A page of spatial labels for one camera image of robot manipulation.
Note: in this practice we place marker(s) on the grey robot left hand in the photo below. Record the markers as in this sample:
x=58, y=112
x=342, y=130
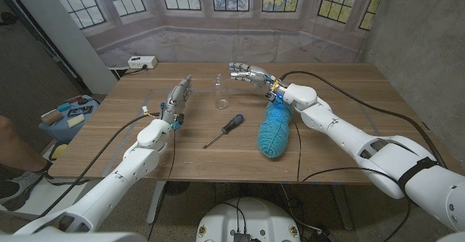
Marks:
x=176, y=102

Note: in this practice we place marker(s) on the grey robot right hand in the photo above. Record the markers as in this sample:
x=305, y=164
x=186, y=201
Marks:
x=256, y=75

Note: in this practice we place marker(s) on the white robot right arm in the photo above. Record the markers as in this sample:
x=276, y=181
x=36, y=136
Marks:
x=381, y=155

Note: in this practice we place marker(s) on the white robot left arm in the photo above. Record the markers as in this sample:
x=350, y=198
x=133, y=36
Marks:
x=134, y=165

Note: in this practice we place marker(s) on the teal yarn skein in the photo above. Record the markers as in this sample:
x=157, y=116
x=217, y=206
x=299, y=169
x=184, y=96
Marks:
x=274, y=133

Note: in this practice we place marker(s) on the printed window backdrop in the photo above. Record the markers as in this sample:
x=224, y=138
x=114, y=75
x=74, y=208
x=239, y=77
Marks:
x=232, y=46

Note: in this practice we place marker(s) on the white power strip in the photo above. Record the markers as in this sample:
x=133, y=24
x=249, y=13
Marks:
x=142, y=62

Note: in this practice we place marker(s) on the black floor fan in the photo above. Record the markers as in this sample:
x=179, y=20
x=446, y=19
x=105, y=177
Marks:
x=177, y=187

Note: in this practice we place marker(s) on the grey metal table leg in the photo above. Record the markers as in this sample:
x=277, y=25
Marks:
x=342, y=205
x=156, y=202

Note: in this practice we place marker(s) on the yellow sponge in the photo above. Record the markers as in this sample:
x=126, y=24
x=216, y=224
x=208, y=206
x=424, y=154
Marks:
x=75, y=121

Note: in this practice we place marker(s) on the small red block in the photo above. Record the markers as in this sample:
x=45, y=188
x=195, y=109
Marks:
x=73, y=99

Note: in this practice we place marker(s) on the small teal block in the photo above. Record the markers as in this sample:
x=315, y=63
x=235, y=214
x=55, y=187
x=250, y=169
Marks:
x=64, y=107

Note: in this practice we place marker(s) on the blue stool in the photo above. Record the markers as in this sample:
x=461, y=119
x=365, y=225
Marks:
x=61, y=132

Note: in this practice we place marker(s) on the brown twine roll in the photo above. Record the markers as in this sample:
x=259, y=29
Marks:
x=52, y=117

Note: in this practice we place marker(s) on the white slanted pillar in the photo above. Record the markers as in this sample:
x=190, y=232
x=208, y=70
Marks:
x=69, y=35

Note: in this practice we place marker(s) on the yellow black floor object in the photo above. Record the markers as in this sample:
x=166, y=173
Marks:
x=59, y=150

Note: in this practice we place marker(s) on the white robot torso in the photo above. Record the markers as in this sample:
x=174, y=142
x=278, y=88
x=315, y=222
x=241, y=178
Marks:
x=254, y=216

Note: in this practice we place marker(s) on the white floor mat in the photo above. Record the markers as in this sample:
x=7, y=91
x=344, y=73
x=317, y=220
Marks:
x=47, y=198

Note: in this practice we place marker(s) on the person bare leg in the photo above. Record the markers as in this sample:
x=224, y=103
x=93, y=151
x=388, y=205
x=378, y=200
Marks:
x=14, y=144

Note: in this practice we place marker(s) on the black power brick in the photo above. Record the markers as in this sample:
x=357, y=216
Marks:
x=321, y=236

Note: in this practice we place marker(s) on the grey black sneaker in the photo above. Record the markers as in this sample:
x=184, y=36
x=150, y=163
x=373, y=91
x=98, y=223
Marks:
x=22, y=182

